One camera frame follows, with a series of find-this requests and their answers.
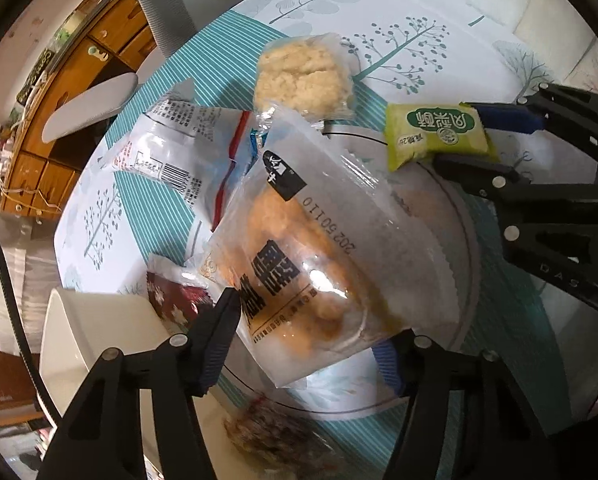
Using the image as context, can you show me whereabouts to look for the white floral curtain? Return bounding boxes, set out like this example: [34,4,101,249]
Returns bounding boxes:
[514,0,598,91]

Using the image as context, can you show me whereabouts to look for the white charging cable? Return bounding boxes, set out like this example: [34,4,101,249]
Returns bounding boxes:
[0,150,64,216]

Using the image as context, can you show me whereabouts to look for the white plastic storage bin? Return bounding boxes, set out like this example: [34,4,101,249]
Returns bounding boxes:
[39,287,214,480]

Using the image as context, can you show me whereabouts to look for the crumbly yellow cake packet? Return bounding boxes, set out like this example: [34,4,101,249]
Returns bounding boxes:
[251,32,357,122]

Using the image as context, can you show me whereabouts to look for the wooden desk with drawers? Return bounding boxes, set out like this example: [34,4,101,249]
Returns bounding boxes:
[0,0,160,221]

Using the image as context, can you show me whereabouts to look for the dark red snack packet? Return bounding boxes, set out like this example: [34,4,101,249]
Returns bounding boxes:
[146,255,217,331]

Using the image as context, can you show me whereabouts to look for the clear orange biscuit packet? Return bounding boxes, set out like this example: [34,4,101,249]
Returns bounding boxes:
[199,105,462,388]

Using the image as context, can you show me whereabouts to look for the dark printed box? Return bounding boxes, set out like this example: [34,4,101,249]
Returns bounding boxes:
[16,47,52,106]

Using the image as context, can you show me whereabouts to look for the small brown nut packet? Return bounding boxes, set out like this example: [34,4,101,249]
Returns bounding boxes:
[223,400,330,480]

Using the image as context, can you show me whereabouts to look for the white snack packet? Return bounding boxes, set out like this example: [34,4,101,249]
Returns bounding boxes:
[101,92,267,221]

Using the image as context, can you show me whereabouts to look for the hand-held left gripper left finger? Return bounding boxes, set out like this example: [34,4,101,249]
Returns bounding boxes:
[49,287,243,480]

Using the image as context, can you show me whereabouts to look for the blue tree-print tablecloth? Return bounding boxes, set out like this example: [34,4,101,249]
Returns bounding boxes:
[54,0,598,480]

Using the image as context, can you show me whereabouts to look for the grey office chair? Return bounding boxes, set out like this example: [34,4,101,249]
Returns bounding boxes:
[41,0,250,146]

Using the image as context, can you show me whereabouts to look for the small green snack packet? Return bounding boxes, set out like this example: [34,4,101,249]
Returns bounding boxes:
[385,102,500,173]

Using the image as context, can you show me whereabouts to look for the black cable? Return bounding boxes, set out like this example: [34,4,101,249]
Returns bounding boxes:
[0,210,62,426]

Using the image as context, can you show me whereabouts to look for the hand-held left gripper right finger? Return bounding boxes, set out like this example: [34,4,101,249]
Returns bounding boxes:
[373,330,574,480]

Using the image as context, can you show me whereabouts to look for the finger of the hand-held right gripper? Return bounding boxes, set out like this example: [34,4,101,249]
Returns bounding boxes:
[471,82,598,186]
[431,154,534,206]

